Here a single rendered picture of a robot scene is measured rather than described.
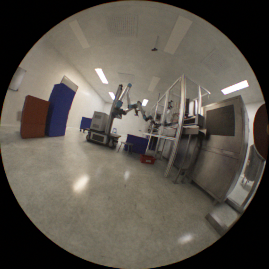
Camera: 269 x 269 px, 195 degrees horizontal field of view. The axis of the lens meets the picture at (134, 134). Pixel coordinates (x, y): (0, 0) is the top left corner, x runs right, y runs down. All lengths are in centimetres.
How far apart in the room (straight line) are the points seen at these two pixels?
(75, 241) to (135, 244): 29
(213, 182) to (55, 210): 131
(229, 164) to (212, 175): 23
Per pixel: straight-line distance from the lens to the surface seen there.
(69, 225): 58
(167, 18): 217
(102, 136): 198
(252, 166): 241
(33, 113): 192
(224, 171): 99
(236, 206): 135
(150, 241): 59
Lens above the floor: 54
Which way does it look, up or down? 2 degrees down
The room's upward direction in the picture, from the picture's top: 14 degrees clockwise
